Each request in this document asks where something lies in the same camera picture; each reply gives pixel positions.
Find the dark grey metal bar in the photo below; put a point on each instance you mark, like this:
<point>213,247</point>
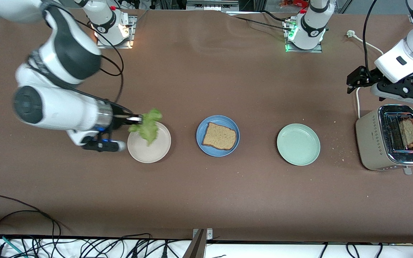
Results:
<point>196,249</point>

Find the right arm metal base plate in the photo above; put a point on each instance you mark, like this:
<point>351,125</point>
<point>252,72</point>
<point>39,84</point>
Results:
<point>132,32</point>

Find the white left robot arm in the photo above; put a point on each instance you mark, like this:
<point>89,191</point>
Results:
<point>314,25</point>

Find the beige chrome toaster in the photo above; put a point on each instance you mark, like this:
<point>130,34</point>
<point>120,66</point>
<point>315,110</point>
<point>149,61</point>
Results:
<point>369,143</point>

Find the brown bread slice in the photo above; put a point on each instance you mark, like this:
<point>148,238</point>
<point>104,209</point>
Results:
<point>219,136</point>
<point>411,132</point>

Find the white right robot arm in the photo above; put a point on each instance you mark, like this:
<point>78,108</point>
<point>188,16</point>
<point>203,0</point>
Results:
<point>63,111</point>

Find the small metal bracket plate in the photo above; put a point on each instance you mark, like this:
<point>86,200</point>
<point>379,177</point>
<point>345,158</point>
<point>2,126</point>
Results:
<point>209,234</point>

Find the mint green round plate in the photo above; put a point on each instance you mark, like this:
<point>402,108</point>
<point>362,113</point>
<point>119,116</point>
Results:
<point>298,144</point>

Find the red orange object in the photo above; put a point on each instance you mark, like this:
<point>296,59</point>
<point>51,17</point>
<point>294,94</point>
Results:
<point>294,3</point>

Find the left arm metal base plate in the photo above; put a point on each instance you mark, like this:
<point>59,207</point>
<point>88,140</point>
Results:
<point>314,50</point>

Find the green lettuce leaf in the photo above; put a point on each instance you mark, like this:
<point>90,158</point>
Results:
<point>149,129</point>

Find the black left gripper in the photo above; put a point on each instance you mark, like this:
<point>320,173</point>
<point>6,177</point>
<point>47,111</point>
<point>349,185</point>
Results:
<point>365,76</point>

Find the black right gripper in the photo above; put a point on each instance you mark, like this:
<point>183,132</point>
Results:
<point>120,120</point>

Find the beige round plate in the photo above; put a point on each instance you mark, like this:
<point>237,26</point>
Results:
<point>152,154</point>

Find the blue round plate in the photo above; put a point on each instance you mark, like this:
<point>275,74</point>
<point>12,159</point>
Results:
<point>215,153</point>

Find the grey power strip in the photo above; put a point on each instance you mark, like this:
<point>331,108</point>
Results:
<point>212,5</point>

